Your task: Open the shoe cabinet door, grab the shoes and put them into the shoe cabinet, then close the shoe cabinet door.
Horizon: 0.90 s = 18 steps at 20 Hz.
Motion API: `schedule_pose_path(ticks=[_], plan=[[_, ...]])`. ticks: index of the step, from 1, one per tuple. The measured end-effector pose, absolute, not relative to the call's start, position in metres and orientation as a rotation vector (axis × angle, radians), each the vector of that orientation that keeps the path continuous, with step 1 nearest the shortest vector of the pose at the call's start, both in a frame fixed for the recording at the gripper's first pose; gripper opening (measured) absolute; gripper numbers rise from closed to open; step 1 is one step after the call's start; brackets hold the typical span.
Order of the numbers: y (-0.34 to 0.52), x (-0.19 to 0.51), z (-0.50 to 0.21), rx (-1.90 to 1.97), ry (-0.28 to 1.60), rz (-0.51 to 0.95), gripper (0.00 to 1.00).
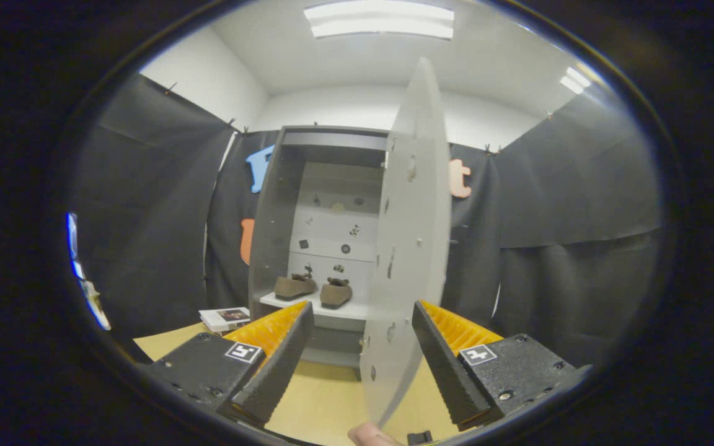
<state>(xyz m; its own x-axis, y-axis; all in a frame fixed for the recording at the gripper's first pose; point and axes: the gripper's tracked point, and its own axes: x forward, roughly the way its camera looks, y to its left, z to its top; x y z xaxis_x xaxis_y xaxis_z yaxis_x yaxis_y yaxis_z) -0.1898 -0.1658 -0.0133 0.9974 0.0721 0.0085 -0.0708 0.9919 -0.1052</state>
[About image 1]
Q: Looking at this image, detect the long ceiling light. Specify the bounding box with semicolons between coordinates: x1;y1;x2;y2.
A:
304;0;456;40

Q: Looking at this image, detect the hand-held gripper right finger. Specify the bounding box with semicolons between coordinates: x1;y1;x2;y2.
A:
412;300;593;431

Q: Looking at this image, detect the black backdrop cloth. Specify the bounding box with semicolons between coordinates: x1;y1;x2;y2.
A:
69;71;664;372

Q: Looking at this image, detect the white book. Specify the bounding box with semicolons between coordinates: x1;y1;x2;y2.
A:
199;307;252;334

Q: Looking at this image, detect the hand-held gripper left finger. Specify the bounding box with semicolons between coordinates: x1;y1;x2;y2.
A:
140;301;315;428

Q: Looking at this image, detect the white shoe cabinet door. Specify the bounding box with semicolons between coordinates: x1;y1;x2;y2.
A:
360;57;452;428

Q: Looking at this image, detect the small white side table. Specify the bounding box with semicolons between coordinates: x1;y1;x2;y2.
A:
81;279;112;331

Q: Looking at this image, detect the brown fuzzy shoe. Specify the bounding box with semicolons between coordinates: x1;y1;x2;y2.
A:
273;273;319;302
320;277;354;310

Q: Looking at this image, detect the grey shoe cabinet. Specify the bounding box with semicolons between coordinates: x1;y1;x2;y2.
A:
249;126;458;380

